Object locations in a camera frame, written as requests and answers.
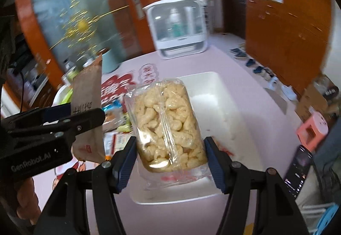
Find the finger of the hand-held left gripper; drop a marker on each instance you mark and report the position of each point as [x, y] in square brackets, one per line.
[88, 117]
[57, 112]

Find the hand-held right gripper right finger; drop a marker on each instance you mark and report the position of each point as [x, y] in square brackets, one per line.
[215, 168]

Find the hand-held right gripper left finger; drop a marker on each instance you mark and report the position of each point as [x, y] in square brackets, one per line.
[128, 165]

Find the white red-edged snack packet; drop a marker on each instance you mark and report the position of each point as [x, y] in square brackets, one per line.
[118, 143]

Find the kraft brown snack packet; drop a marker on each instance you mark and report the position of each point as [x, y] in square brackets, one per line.
[88, 85]

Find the green snack packet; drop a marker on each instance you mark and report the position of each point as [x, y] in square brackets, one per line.
[125, 127]

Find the clear puffed snack bag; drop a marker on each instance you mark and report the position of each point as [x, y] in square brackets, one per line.
[165, 123]

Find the white plastic bin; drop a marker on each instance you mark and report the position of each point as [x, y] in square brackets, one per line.
[210, 96]

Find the person's left hand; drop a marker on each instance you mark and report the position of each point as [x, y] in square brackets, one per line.
[26, 200]

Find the green tissue box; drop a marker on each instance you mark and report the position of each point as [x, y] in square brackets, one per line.
[65, 95]

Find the blue snack packet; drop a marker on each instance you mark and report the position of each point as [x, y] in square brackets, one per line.
[114, 105]

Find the teal canister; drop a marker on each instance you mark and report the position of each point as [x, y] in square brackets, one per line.
[109, 63]

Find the black smartphone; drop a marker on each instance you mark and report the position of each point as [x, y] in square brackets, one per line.
[298, 171]

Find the gold hanging ornament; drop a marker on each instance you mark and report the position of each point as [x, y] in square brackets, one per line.
[82, 25]

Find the pink plastic stool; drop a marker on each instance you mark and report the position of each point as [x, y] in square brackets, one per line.
[317, 123]

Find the cardboard box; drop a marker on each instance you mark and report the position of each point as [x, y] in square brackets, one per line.
[309, 101]

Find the row of shoes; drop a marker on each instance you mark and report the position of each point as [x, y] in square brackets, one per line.
[239, 53]

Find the white countertop dish cabinet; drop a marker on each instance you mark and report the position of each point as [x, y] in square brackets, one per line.
[183, 48]

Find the blue plastic stool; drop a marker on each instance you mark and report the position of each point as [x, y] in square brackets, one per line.
[326, 220]

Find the white and teal bottle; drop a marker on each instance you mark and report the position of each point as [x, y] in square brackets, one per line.
[175, 24]

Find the wooden cabinet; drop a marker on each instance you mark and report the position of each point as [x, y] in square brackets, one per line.
[279, 32]

